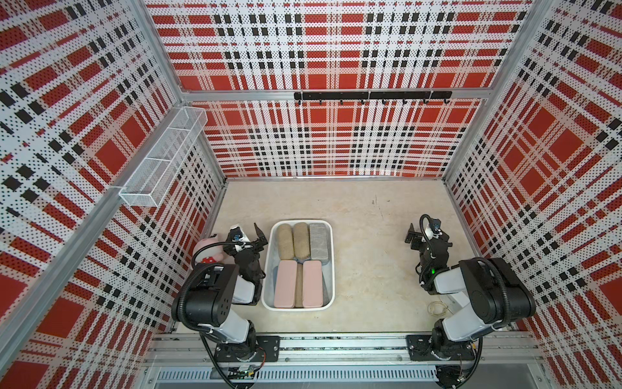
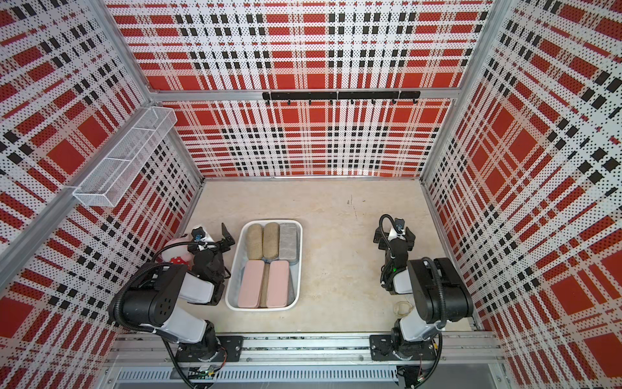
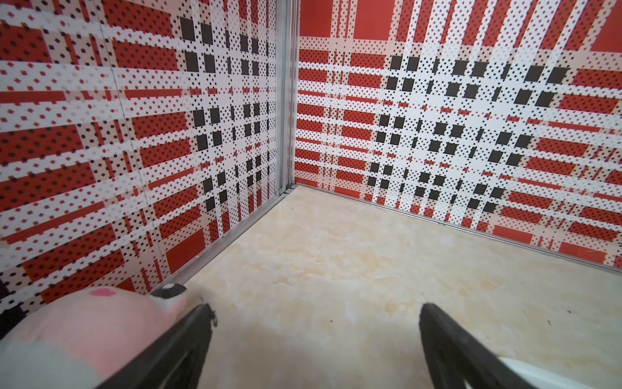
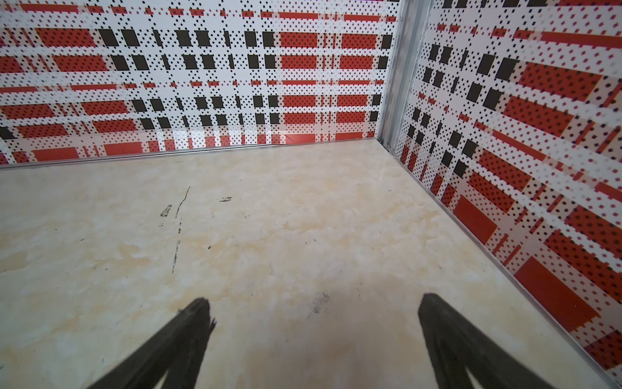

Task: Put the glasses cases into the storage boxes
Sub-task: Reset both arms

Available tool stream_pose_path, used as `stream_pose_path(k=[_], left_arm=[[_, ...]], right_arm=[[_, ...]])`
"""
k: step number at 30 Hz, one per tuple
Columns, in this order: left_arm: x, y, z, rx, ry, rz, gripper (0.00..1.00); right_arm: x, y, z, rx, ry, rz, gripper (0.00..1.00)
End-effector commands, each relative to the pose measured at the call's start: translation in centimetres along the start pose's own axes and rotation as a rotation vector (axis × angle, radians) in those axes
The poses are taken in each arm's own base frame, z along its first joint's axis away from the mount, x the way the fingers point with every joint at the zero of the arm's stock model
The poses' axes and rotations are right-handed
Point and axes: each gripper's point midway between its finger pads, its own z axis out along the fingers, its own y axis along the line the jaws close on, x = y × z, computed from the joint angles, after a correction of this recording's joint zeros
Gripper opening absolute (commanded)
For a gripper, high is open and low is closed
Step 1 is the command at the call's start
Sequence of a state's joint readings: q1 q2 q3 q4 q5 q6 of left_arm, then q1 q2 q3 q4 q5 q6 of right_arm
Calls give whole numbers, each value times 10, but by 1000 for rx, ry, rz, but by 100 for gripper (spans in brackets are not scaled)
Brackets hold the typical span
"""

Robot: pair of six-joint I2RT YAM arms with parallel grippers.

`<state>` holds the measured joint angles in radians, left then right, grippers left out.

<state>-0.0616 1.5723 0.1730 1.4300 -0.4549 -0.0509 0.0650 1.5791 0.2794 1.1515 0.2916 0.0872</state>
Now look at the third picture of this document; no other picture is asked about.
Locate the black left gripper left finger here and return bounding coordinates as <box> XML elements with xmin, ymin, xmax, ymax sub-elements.
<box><xmin>99</xmin><ymin>304</ymin><xmax>218</xmax><ymax>388</ymax></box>

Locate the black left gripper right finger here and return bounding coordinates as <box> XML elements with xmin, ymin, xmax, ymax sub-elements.
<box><xmin>419</xmin><ymin>303</ymin><xmax>532</xmax><ymax>388</ymax></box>

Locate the white plastic storage tray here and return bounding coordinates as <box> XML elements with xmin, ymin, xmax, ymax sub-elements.
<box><xmin>501</xmin><ymin>358</ymin><xmax>593</xmax><ymax>389</ymax></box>

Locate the pink plush toy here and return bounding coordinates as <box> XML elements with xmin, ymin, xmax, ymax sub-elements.
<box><xmin>1</xmin><ymin>284</ymin><xmax>189</xmax><ymax>388</ymax></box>

